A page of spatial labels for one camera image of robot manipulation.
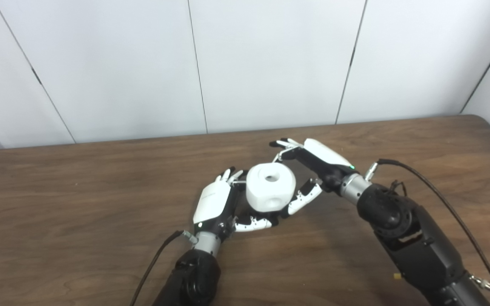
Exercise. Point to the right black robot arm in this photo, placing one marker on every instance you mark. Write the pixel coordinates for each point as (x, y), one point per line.
(415, 242)

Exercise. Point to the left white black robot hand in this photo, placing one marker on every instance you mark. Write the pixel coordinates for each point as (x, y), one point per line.
(213, 202)

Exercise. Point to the round white plastic piece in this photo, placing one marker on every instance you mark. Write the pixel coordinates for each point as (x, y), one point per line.
(266, 193)

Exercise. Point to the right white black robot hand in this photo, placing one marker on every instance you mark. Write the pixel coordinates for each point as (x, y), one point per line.
(326, 157)

